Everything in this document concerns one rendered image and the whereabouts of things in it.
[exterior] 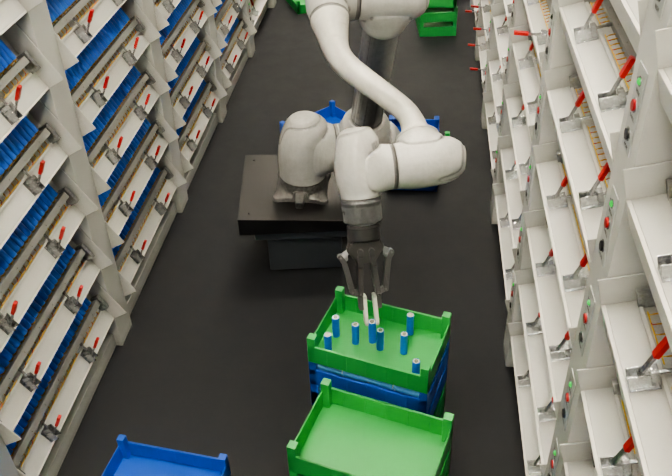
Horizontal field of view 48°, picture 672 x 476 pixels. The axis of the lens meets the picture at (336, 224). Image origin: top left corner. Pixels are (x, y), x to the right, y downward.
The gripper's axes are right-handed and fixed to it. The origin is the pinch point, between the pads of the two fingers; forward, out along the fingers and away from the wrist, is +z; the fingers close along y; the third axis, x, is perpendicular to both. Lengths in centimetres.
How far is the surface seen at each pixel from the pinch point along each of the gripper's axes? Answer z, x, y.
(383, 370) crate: 14.8, 1.5, -1.6
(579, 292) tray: -9.2, 33.3, -35.4
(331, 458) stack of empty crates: 26.2, 17.3, 13.5
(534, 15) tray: -63, -38, -56
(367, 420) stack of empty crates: 22.6, 9.6, 4.1
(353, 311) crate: 7.6, -22.1, 1.5
